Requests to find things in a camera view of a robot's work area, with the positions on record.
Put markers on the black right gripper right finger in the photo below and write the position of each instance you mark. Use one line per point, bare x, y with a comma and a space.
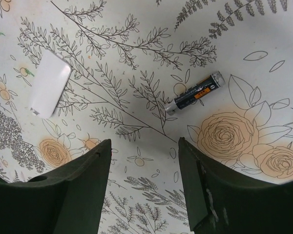
220, 200

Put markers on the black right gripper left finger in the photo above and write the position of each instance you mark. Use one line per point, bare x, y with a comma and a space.
66, 200

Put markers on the black AAA battery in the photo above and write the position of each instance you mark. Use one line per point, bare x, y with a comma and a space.
194, 93

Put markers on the white battery cover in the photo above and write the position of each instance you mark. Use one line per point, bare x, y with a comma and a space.
48, 85

